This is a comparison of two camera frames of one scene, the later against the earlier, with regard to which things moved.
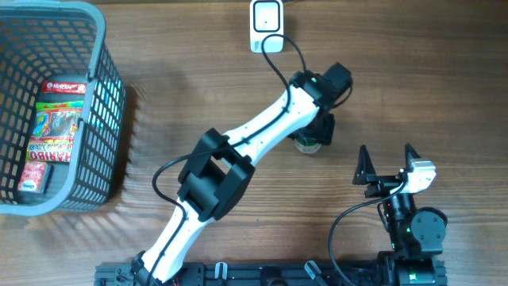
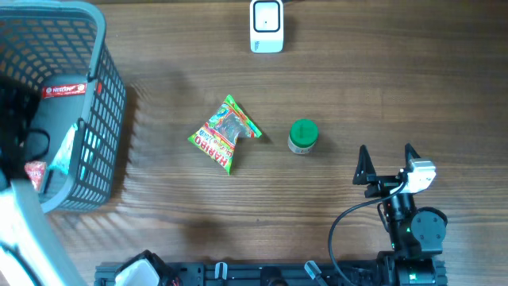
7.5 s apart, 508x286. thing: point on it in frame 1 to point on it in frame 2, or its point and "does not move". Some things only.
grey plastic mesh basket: x=58 y=41 does not move
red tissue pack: x=32 y=176 does not move
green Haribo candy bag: x=55 y=124 to x=217 y=138
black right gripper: x=383 y=183 does not move
